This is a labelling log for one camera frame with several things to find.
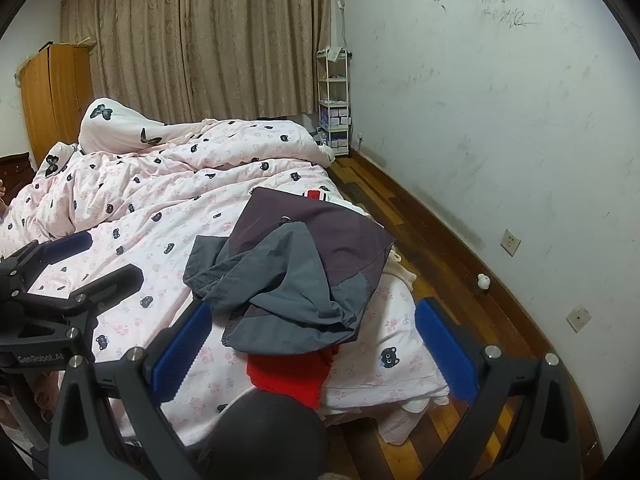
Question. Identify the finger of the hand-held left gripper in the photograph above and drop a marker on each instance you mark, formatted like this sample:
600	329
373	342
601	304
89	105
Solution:
112	282
67	247

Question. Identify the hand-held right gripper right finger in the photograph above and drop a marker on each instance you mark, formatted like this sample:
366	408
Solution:
445	350

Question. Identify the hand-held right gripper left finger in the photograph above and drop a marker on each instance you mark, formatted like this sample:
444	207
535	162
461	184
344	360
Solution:
180	355

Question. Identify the grey and purple hooded jacket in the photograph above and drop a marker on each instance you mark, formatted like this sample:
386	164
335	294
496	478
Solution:
300	260

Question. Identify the person's left hand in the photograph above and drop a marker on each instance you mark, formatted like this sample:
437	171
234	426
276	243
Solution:
47	400

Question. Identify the pink cat print bed sheet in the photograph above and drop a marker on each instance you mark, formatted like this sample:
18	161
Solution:
150	260

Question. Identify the small white round object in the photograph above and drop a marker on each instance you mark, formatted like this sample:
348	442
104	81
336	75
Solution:
483	282

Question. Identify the cream underlay blanket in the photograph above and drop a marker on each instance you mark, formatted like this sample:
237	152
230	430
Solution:
400	270

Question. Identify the dark wooden headboard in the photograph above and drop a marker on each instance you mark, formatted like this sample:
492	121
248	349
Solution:
15	170

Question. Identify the red jacket with white trim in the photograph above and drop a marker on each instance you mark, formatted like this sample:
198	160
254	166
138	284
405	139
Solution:
285	375

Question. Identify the pink cat print quilt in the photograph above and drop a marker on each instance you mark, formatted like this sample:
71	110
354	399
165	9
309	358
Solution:
150	170

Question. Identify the wooden wardrobe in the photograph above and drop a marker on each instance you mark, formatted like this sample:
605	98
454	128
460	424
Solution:
55	100

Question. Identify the beige curtain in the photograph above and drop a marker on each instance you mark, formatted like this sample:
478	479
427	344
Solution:
200	35

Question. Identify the stack of white boxes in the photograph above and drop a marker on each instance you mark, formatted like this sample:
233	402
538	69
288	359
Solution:
336	116

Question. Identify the white shelf rack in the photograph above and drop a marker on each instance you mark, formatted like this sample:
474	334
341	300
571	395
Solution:
334	79

